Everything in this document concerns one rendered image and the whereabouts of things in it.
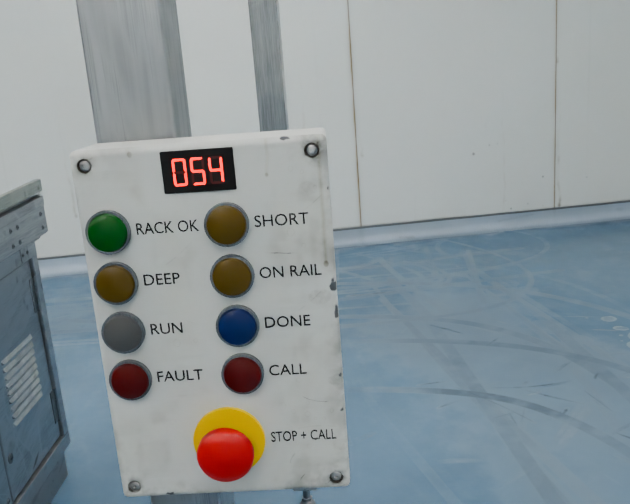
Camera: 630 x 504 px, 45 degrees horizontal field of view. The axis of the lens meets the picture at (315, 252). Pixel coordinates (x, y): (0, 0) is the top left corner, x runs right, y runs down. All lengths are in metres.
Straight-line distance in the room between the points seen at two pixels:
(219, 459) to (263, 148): 0.21
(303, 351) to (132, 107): 0.21
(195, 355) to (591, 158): 4.37
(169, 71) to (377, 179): 3.88
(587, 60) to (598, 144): 0.50
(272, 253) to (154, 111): 0.14
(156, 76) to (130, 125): 0.04
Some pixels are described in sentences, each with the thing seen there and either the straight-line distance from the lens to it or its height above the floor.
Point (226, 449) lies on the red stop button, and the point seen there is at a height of 0.90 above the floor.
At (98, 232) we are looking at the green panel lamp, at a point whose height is 1.05.
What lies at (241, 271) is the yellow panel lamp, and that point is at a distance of 0.51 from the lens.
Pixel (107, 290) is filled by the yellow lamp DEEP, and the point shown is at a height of 1.01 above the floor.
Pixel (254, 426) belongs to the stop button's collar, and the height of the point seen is 0.90.
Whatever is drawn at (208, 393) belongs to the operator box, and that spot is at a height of 0.93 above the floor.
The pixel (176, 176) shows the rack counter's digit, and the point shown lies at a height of 1.08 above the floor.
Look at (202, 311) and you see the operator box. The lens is 0.53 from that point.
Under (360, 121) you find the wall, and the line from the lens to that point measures 4.36.
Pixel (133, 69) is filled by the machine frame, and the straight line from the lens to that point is 0.57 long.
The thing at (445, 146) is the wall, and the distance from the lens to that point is 4.48.
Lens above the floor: 1.16
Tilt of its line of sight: 15 degrees down
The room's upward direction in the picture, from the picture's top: 4 degrees counter-clockwise
